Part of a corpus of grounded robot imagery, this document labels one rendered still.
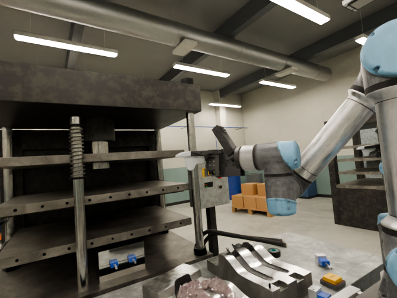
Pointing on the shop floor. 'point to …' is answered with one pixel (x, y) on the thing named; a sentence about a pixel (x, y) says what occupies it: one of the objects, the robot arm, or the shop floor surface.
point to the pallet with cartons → (251, 198)
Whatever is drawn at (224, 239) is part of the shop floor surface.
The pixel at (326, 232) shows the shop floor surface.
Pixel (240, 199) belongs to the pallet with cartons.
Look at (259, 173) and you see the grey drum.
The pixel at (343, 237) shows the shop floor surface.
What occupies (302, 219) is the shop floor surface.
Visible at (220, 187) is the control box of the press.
